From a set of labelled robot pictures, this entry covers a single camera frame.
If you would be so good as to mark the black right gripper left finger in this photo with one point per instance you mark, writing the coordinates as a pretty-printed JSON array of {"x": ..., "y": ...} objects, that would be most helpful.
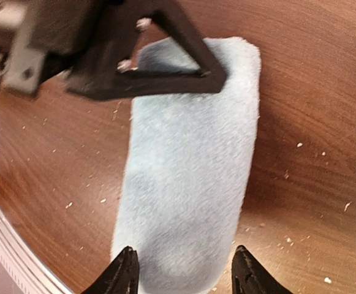
[{"x": 120, "y": 277}]

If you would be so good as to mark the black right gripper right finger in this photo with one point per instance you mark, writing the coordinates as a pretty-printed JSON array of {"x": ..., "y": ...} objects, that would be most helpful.
[{"x": 250, "y": 277}]

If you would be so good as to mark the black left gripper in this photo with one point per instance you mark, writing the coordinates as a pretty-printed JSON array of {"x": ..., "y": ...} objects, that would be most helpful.
[{"x": 41, "y": 39}]

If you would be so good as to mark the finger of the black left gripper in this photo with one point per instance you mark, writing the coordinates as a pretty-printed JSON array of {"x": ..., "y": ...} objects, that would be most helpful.
[{"x": 103, "y": 71}]

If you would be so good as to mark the light blue towel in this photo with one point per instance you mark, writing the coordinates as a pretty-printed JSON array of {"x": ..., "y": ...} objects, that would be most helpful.
[{"x": 186, "y": 174}]

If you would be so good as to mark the front aluminium rail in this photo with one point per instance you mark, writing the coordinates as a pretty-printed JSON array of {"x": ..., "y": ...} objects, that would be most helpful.
[{"x": 21, "y": 271}]

